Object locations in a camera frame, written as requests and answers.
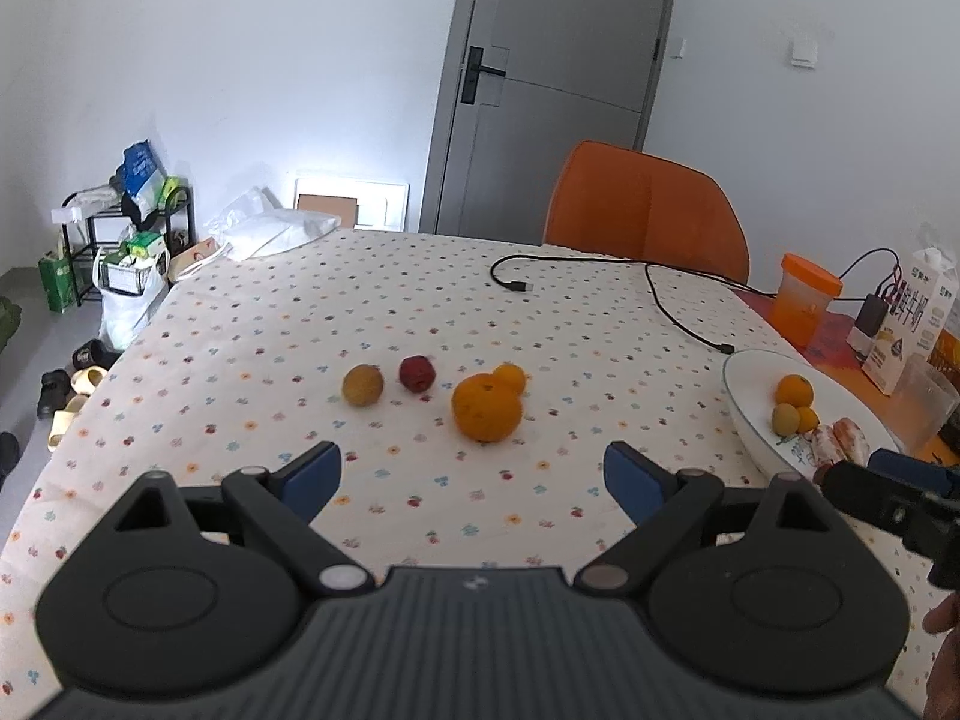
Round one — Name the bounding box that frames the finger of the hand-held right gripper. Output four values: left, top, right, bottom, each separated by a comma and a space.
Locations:
870, 448, 960, 497
821, 460, 935, 552

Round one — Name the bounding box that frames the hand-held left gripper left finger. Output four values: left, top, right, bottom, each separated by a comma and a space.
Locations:
112, 441, 374, 599

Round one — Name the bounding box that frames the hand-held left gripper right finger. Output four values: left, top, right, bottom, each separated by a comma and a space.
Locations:
574, 441, 837, 595

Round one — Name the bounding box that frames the white plate with blue rim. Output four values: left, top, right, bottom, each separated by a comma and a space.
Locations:
722, 349, 901, 485

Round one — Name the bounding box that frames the person's right hand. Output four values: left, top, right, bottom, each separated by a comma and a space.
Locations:
922, 591, 960, 717

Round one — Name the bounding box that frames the clear plastic cup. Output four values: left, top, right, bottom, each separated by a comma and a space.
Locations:
896, 354, 960, 452

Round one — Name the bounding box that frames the yellow-brown round fruit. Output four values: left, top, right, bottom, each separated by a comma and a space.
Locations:
342, 364, 386, 407

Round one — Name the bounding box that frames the white milk carton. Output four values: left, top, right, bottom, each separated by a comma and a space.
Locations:
861, 247, 960, 396

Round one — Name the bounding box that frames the white flower-print tablecloth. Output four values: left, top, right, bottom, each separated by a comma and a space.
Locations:
0, 229, 925, 707

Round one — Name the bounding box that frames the black charger block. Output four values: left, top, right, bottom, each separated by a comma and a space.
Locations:
847, 292, 890, 357

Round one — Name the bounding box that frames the orange lidded plastic jar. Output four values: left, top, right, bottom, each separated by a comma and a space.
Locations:
772, 253, 845, 350

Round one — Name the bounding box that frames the beige paper bag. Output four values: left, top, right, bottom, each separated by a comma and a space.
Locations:
169, 236, 226, 286

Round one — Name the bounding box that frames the black slipper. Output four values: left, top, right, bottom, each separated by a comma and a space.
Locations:
73, 341, 121, 371

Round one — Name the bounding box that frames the white plastic bag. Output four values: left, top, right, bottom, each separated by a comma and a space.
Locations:
204, 186, 342, 263

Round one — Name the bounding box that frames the white shopping bag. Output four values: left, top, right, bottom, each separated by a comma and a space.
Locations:
97, 229, 170, 352

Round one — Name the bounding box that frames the orange chair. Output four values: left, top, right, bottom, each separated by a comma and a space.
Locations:
541, 140, 751, 286

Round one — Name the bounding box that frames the black shoe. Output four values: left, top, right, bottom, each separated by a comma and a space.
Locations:
37, 369, 76, 419

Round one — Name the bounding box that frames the green carton box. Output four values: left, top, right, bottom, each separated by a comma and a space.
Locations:
39, 249, 95, 314

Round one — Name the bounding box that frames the black shelf rack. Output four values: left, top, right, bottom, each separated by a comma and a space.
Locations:
51, 191, 196, 308

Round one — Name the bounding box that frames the blue packet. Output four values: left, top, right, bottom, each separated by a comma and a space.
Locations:
114, 139, 167, 200

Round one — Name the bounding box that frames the light grey door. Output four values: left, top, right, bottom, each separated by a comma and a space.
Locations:
418, 0, 683, 238

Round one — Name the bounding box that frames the black usb cable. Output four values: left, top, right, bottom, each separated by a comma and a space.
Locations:
643, 262, 736, 355
491, 253, 758, 297

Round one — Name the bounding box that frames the black power cable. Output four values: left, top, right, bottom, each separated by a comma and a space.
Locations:
834, 247, 901, 301

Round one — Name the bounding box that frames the white picture frame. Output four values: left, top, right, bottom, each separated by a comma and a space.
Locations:
292, 176, 411, 233

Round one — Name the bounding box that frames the black door handle lock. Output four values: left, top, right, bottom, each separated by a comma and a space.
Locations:
459, 46, 507, 106

